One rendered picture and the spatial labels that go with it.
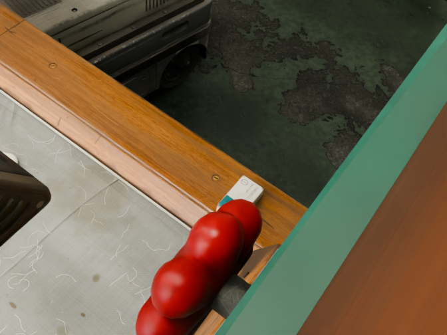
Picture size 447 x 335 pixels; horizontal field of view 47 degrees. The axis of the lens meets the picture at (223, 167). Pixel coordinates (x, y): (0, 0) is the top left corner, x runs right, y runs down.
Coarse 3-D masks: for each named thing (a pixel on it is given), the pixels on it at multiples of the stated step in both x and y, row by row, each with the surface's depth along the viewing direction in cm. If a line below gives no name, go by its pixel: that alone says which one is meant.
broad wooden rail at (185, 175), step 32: (0, 32) 81; (32, 32) 82; (0, 64) 78; (32, 64) 78; (64, 64) 79; (32, 96) 76; (64, 96) 75; (96, 96) 76; (128, 96) 77; (64, 128) 74; (96, 128) 73; (128, 128) 74; (160, 128) 74; (128, 160) 71; (160, 160) 71; (192, 160) 72; (224, 160) 72; (160, 192) 70; (192, 192) 69; (224, 192) 70; (192, 224) 69; (288, 224) 68
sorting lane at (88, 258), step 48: (0, 96) 77; (0, 144) 73; (48, 144) 74; (96, 192) 70; (48, 240) 66; (96, 240) 66; (144, 240) 67; (0, 288) 62; (48, 288) 62; (96, 288) 63; (144, 288) 64
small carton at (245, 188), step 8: (240, 184) 68; (248, 184) 68; (256, 184) 68; (232, 192) 67; (240, 192) 67; (248, 192) 68; (256, 192) 68; (224, 200) 67; (248, 200) 67; (256, 200) 68
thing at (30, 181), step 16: (0, 160) 33; (0, 176) 30; (16, 176) 32; (32, 176) 34; (0, 192) 30; (16, 192) 31; (32, 192) 33; (48, 192) 34; (0, 208) 31; (16, 208) 32; (32, 208) 34; (0, 224) 32; (16, 224) 33; (0, 240) 33
